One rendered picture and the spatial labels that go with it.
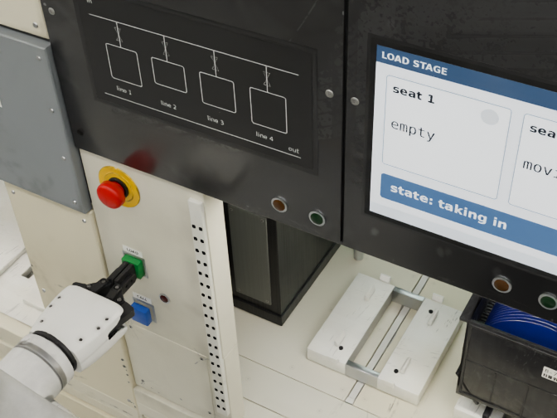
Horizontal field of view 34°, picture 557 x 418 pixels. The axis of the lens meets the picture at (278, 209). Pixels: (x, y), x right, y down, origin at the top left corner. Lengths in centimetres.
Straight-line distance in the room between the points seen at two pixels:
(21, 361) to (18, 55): 38
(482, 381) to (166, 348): 50
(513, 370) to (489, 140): 60
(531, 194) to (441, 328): 77
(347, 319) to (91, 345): 56
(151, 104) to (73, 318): 33
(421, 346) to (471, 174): 74
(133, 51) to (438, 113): 37
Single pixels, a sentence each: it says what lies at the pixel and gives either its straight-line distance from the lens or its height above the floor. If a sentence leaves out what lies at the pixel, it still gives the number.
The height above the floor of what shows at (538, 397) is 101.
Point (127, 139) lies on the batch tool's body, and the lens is 114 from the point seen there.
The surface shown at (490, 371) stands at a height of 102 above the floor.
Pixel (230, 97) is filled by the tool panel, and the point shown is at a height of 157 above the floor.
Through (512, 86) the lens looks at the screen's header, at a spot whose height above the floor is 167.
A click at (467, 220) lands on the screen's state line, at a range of 93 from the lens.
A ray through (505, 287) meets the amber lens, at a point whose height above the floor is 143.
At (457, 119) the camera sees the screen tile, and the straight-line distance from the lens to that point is 86.
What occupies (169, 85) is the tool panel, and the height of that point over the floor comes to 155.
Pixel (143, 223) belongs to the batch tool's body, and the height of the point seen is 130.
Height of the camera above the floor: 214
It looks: 42 degrees down
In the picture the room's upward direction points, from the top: 3 degrees counter-clockwise
